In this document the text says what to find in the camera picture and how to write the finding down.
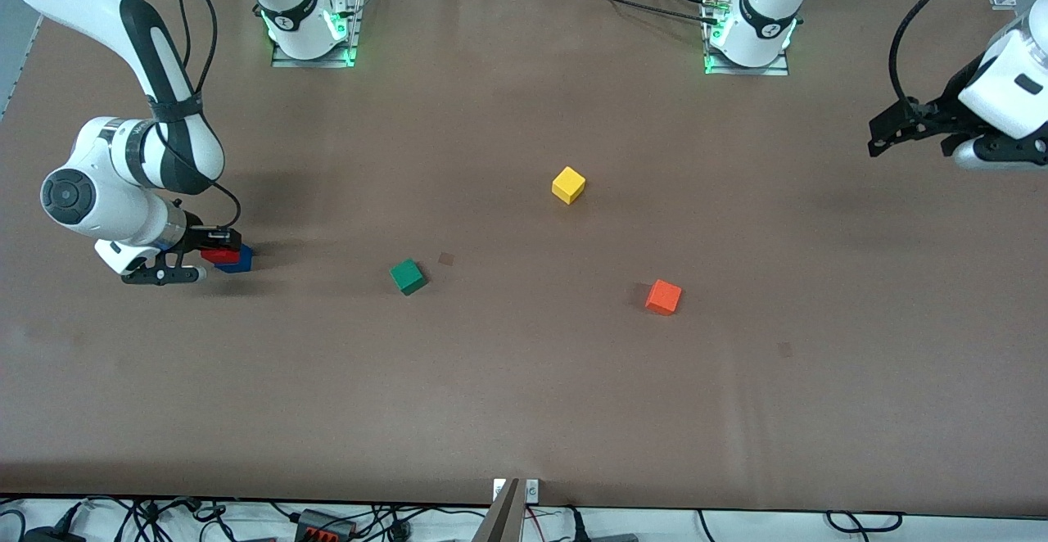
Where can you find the grey metal camera stand bar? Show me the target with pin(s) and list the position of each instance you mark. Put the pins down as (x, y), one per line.
(501, 517)

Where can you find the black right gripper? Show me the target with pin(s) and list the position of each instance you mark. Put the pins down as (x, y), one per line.
(195, 238)

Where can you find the small white mounting bracket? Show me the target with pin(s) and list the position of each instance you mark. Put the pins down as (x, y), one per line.
(497, 489)
(532, 490)

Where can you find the yellow cube block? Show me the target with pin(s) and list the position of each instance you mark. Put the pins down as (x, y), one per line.
(568, 185)

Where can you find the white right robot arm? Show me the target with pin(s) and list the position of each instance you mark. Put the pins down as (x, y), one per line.
(106, 190)

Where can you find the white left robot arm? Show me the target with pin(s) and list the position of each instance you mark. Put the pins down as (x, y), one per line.
(761, 18)

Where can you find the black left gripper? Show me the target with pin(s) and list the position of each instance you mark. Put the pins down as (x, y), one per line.
(941, 110)

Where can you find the red cube block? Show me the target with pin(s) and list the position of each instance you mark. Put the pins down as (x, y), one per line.
(219, 257)

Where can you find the black connector box orange levers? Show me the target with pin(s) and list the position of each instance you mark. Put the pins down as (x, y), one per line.
(323, 523)

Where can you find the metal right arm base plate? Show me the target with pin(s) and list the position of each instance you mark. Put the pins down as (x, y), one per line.
(315, 62)

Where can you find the black power adapter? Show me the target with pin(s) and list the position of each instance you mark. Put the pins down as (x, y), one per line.
(53, 535)

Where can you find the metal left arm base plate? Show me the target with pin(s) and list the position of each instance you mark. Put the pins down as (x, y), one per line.
(770, 70)

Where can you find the orange cube block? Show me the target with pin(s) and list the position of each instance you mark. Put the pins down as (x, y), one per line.
(663, 297)

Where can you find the green cube block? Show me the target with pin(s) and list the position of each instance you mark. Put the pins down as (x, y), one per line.
(408, 277)

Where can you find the blue cube block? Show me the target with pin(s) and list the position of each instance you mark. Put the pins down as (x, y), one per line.
(244, 262)

